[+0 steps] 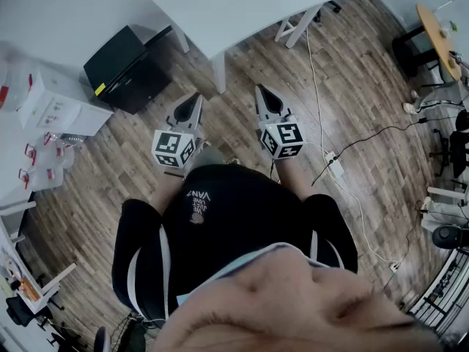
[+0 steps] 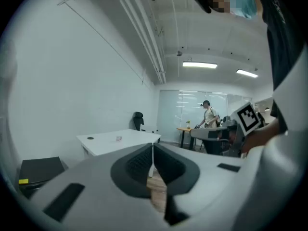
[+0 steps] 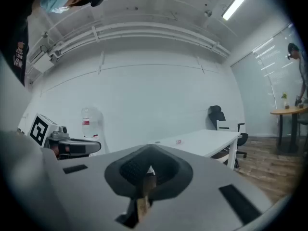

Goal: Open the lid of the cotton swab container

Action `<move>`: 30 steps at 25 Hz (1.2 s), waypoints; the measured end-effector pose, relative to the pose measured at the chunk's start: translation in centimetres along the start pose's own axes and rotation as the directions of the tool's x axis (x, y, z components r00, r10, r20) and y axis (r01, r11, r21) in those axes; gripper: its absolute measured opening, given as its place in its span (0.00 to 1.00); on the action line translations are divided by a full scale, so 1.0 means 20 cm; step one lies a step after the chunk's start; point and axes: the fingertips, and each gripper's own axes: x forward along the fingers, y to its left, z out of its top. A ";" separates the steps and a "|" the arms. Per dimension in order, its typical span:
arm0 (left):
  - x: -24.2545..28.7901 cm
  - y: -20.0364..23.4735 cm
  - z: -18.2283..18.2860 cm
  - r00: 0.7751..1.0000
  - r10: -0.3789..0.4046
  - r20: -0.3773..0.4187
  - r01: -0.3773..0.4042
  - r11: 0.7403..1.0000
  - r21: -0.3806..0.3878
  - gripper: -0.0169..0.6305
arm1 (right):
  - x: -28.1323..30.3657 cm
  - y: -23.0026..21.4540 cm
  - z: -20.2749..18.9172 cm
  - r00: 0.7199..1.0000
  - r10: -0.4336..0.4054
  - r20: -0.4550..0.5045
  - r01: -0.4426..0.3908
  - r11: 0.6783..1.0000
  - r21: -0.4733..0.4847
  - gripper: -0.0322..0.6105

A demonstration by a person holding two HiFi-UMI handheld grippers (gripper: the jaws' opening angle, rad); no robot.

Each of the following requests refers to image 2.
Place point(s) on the long ceiling light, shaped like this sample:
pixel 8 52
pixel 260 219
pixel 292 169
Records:
pixel 247 73
pixel 199 64

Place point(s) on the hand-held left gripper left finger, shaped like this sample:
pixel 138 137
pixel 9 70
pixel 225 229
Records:
pixel 91 177

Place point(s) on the black office chair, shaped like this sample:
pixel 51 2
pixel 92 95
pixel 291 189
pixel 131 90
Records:
pixel 138 120

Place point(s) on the person's black shirt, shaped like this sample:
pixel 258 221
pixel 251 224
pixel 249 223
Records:
pixel 281 32

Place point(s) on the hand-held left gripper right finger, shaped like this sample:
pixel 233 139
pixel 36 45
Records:
pixel 211 177

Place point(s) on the round wooden table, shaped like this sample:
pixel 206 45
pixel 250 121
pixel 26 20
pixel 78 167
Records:
pixel 184 129

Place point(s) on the small potted plant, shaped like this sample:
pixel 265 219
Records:
pixel 188 123

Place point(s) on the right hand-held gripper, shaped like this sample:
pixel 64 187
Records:
pixel 247 119

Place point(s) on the white cylindrical object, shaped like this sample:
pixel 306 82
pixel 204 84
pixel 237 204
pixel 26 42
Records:
pixel 119 138

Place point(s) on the black cabinet with yellow label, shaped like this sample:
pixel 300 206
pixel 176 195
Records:
pixel 39 170

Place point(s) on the white ceiling pipe bundle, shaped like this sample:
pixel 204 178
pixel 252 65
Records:
pixel 144 32

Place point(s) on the black head camera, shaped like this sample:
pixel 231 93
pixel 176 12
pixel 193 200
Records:
pixel 202 2

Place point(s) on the light blue face mask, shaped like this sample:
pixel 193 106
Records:
pixel 243 1

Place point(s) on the person's right forearm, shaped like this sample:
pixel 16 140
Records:
pixel 261 136

